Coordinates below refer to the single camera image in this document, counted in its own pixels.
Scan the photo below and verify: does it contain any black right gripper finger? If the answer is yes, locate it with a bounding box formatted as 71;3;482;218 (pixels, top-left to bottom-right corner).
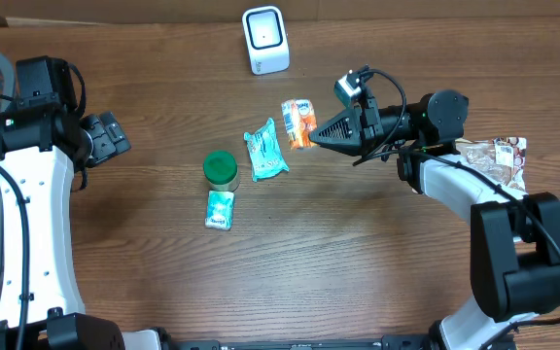
317;138;363;157
309;109;362;145

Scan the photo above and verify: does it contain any white barcode scanner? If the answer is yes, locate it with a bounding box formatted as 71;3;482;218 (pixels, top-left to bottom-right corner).
242;5;290;75

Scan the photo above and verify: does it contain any teal tissue pack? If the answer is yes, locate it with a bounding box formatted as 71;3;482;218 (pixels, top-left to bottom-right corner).
243;118;290;182

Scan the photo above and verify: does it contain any blue Kleenex tissue pack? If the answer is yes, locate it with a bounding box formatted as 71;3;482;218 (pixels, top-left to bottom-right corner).
205;191;234;230

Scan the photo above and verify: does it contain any orange white tissue pack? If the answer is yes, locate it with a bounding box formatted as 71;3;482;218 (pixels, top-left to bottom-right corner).
281;99;317;150

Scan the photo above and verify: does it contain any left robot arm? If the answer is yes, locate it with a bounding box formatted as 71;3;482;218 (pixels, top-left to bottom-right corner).
0;53;173;350

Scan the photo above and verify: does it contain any green lid jar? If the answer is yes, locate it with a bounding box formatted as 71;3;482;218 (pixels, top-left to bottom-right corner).
203;151;240;192

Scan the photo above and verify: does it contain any beige plastic pouch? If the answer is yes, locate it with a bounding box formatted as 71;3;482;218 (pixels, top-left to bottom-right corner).
456;137;528;191

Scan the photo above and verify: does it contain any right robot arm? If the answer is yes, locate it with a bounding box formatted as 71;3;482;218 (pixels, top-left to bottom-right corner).
310;86;560;349

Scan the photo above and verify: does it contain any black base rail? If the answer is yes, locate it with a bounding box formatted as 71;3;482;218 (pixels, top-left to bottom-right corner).
167;335;438;350

